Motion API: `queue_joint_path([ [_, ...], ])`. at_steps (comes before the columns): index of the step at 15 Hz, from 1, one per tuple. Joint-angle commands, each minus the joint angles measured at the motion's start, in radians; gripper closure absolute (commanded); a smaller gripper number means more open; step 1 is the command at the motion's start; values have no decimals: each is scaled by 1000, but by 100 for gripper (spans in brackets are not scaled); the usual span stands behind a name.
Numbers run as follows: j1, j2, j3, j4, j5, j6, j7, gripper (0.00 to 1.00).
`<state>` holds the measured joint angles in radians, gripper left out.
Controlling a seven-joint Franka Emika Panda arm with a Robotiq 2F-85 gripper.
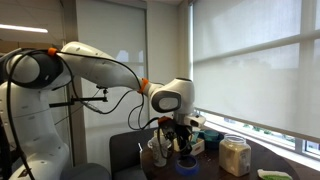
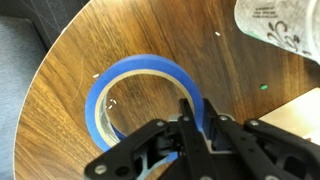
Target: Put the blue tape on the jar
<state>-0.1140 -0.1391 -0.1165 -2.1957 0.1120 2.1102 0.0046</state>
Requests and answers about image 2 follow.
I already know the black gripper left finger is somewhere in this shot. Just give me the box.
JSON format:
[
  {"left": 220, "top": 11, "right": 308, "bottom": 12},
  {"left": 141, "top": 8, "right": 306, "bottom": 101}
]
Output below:
[{"left": 84, "top": 98, "right": 214, "bottom": 180}]

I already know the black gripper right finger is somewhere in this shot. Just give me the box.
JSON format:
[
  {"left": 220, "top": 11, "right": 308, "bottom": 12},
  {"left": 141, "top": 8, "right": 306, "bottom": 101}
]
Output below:
[{"left": 203, "top": 98, "right": 320, "bottom": 180}]

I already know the blue tape roll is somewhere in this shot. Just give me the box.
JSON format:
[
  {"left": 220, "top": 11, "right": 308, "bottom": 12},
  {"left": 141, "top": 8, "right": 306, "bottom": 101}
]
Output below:
[{"left": 84, "top": 53, "right": 205, "bottom": 164}]

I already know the light wooden box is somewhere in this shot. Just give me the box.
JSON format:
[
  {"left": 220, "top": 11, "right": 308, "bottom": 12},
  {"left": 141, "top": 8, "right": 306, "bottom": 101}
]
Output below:
[{"left": 258, "top": 87, "right": 320, "bottom": 145}]

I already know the patterned paper cup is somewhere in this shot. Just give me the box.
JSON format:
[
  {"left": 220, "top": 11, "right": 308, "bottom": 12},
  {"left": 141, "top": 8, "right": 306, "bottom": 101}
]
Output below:
[{"left": 233, "top": 0, "right": 320, "bottom": 65}]

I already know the dark chair with grey seat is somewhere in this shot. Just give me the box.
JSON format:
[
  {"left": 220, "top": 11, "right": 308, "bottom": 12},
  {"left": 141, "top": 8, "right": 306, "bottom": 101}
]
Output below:
[{"left": 0, "top": 0, "right": 91, "bottom": 180}]

